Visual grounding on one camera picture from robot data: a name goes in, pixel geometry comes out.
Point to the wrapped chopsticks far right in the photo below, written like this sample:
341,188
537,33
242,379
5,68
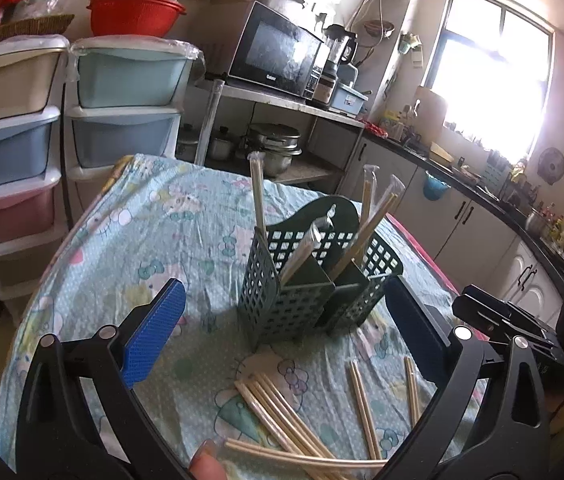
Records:
412,391

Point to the chopsticks standing in basket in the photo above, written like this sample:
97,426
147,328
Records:
256,161

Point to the plastic drawer tower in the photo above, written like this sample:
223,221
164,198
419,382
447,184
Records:
123,95
32,212

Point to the dark green utensil basket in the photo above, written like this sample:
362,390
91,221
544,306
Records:
310,302

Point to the wrapped chopsticks in basket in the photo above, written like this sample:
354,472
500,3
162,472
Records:
360,241
307,245

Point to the wrapped chopsticks in basket right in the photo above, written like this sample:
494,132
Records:
360,241

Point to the blue hanging bowl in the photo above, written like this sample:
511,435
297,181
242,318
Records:
434,188

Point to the steel pots under shelf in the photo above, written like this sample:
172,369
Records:
280,143

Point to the chopsticks leaning in basket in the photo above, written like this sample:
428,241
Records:
370,181

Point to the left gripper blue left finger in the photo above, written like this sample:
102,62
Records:
157,321

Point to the metal kitchen shelf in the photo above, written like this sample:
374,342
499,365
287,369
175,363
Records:
326,139

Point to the wrapped chopsticks bundle upper left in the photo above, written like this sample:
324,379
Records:
275,412

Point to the white kitchen cabinets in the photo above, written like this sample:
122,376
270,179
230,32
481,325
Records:
469,238

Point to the black blender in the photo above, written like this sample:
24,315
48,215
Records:
342,46

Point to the bright kitchen window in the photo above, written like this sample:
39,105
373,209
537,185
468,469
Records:
492,66

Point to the chopsticks long pair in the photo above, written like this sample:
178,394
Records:
316,462

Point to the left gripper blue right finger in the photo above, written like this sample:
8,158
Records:
423,329

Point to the wrapped chopsticks right pair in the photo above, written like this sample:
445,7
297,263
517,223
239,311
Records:
363,406

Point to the plastic drawer tower right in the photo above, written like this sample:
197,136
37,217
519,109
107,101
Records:
123,95

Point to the left hand holding gripper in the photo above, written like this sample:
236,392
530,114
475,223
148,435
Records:
204,465

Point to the black microwave oven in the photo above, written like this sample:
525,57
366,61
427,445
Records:
262,42

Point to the plastic drawer tower left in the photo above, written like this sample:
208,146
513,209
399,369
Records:
32,212

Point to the wrapped chopsticks in basket front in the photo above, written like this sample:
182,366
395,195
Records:
307,245

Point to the red plastic basin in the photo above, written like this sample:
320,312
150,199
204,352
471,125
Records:
134,17

